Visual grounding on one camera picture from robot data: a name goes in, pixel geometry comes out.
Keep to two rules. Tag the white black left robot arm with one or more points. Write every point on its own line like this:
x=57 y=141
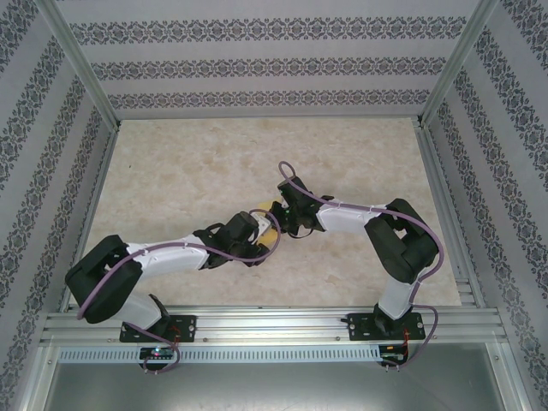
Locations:
x=103 y=278

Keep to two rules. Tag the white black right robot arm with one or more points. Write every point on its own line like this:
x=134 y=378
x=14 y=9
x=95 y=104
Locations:
x=406 y=248

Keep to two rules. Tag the grey sheet metal panel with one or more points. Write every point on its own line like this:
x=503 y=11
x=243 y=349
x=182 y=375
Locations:
x=274 y=385

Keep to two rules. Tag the circuit board with green light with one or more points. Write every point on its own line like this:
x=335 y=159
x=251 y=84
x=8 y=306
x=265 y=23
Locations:
x=156 y=352

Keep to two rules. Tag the small green circuit board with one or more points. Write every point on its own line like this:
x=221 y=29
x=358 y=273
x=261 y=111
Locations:
x=391 y=353

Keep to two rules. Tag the aluminium mounting rail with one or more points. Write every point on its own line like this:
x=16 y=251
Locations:
x=269 y=321

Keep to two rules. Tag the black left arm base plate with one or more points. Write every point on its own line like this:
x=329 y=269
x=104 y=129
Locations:
x=184 y=327

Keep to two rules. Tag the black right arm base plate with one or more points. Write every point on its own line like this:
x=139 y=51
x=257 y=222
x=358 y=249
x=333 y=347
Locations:
x=359 y=327

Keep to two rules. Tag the aluminium side frame rail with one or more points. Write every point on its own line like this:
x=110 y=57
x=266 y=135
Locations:
x=87 y=222
x=449 y=222

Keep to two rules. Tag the aluminium frame post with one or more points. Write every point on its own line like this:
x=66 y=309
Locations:
x=81 y=64
x=454 y=64

